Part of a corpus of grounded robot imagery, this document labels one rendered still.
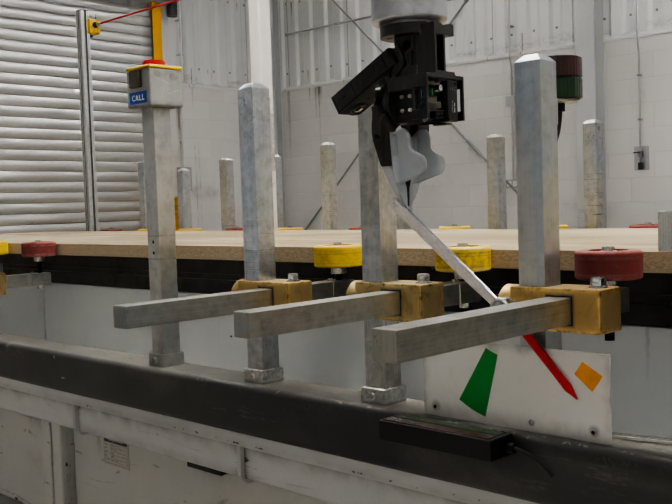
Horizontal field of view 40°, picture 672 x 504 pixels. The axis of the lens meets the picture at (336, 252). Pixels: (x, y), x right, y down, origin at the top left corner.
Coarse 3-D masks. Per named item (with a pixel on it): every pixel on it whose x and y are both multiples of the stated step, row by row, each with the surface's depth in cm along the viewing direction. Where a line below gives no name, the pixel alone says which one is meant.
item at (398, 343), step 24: (624, 288) 110; (480, 312) 91; (504, 312) 92; (528, 312) 96; (552, 312) 99; (384, 336) 81; (408, 336) 82; (432, 336) 84; (456, 336) 87; (480, 336) 90; (504, 336) 93; (384, 360) 82; (408, 360) 82
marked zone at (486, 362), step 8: (488, 352) 110; (480, 360) 111; (488, 360) 110; (496, 360) 109; (480, 368) 111; (488, 368) 110; (472, 376) 112; (480, 376) 111; (488, 376) 110; (472, 384) 112; (480, 384) 111; (488, 384) 110; (464, 392) 113; (472, 392) 112; (480, 392) 111; (488, 392) 110; (464, 400) 113; (472, 400) 112; (480, 400) 111; (488, 400) 110; (472, 408) 112; (480, 408) 111
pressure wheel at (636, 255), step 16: (576, 256) 110; (592, 256) 108; (608, 256) 107; (624, 256) 107; (640, 256) 108; (576, 272) 111; (592, 272) 108; (608, 272) 107; (624, 272) 107; (640, 272) 108; (608, 336) 111
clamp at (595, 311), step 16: (512, 288) 107; (528, 288) 106; (544, 288) 104; (560, 288) 103; (576, 288) 102; (592, 288) 101; (608, 288) 101; (576, 304) 101; (592, 304) 100; (608, 304) 101; (576, 320) 102; (592, 320) 100; (608, 320) 101
